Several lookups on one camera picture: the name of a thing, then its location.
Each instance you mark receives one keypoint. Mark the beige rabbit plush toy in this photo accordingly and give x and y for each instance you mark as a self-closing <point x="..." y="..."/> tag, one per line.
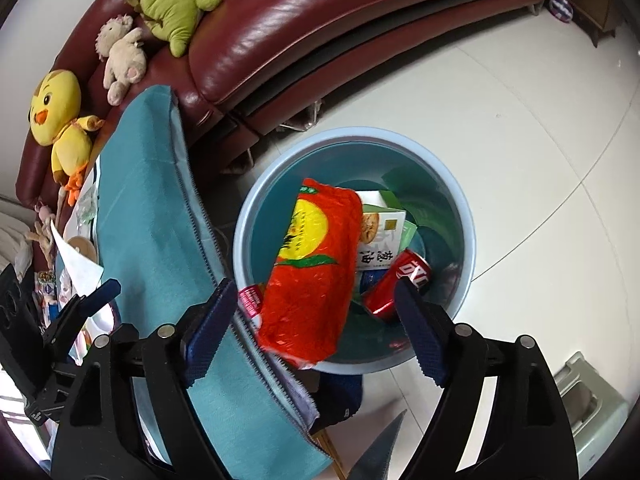
<point x="45" y="230"/>

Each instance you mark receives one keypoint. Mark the yellow chick plush toy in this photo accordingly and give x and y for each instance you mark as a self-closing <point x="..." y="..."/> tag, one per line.
<point x="55" y="105"/>

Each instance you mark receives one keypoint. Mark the dark blue slipper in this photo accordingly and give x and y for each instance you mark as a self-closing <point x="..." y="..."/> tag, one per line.
<point x="340" y="400"/>

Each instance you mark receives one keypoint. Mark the grey pointed cloth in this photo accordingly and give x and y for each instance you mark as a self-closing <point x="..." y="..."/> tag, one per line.
<point x="375" y="455"/>

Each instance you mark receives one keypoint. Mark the red orange snack bag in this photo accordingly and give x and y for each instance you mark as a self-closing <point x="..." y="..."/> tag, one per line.
<point x="310" y="300"/>

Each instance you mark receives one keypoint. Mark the red soda can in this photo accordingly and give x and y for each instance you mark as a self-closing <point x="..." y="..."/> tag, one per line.
<point x="412" y="266"/>

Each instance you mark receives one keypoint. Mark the light blue trash bin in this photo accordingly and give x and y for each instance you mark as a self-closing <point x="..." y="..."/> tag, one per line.
<point x="270" y="200"/>

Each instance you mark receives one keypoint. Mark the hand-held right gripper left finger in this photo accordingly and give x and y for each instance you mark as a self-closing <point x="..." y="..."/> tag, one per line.
<point x="207" y="335"/>

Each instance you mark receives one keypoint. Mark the beige plush doll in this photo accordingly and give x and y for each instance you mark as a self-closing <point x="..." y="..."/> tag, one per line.
<point x="122" y="55"/>

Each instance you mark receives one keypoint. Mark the teal striped tablecloth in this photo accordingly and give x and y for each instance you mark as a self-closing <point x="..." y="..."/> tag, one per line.
<point x="145" y="210"/>

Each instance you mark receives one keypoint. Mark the pale green plastic stool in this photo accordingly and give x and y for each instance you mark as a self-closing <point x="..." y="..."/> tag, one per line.
<point x="595" y="410"/>

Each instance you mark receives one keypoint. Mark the green dinosaur plush toy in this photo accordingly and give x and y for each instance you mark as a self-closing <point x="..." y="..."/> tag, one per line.
<point x="170" y="5"/>

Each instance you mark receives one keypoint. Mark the dark red leather sofa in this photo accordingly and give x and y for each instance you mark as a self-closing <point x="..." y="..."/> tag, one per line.
<point x="300" y="25"/>

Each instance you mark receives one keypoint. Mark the small patterned ball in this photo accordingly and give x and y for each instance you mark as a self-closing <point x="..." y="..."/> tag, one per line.
<point x="560" y="8"/>

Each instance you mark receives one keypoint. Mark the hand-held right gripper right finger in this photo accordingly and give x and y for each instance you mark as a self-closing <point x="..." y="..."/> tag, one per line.
<point x="422" y="335"/>

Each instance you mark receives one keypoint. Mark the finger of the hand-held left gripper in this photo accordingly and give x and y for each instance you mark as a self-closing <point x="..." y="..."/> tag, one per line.
<point x="105" y="292"/>

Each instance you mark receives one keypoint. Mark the white and green biscuit box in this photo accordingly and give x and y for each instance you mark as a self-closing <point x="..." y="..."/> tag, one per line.
<point x="380" y="240"/>

